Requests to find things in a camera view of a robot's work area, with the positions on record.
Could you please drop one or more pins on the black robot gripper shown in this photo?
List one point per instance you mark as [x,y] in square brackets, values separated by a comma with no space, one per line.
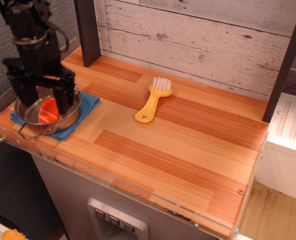
[35,37]

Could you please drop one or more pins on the orange salmon sushi toy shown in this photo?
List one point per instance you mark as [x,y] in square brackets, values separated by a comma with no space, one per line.
[49,112]

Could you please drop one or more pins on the stainless steel pot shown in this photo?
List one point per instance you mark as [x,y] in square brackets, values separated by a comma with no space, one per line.
[31,127]

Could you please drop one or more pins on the blue folded cloth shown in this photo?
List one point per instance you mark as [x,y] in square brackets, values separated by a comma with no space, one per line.
[88,103]

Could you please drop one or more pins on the yellow dish brush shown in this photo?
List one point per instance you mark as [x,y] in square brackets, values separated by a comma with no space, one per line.
[160,88]

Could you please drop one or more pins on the grey toy fridge cabinet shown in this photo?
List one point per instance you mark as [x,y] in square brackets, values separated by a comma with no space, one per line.
[70,191]

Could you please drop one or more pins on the silver dispenser button panel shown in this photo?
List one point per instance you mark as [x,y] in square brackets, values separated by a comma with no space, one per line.
[110,223]

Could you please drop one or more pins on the yellow object at bottom left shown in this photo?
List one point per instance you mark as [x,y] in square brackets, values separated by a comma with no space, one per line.
[13,234]

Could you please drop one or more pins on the clear acrylic edge guard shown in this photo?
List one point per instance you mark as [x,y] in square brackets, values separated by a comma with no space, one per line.
[198,173]

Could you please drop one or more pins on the white toy sink unit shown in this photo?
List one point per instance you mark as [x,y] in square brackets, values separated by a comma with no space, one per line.
[277,164]

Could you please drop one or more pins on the dark left shelf post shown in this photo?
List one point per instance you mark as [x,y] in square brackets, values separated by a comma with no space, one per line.
[88,31]

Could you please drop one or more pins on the dark shelf post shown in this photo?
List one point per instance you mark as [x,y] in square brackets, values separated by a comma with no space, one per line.
[281,78]
[88,31]

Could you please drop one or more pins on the dark right shelf post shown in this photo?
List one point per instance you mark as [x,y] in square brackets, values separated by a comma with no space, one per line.
[281,78]

